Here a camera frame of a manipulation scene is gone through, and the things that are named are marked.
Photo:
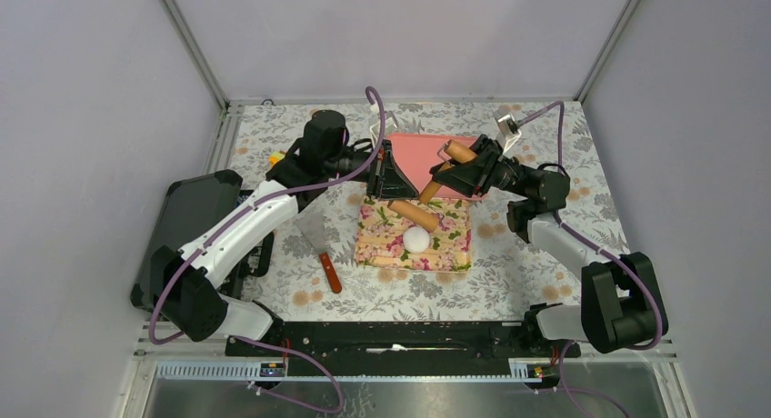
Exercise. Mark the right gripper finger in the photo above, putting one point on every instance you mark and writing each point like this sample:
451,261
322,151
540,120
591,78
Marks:
484,158
469,180

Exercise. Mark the metal scraper red handle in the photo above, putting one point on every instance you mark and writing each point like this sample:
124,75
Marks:
312,227

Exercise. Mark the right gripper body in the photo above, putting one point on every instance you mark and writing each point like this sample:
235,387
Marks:
502,173

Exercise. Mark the orange green toy block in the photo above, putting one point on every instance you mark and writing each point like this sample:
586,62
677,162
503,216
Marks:
275,157

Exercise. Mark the pink plastic tray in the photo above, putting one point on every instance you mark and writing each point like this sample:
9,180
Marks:
415,154

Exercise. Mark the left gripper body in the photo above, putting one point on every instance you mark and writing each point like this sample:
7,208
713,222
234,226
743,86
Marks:
351,160

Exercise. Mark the wooden double-ended roller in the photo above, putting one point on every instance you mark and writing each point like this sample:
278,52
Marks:
416,212

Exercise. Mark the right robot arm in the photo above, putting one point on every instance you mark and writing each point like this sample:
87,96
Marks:
620,303

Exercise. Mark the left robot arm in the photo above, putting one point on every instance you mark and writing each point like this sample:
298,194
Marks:
323,156

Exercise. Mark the floral cutting board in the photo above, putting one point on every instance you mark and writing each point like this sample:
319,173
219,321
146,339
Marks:
386,239

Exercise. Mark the black case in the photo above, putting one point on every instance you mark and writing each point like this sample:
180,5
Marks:
190,208

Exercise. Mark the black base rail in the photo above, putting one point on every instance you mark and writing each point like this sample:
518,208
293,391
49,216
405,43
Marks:
372,349

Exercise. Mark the white dough ball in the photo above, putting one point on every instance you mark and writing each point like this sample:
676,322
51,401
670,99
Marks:
416,240

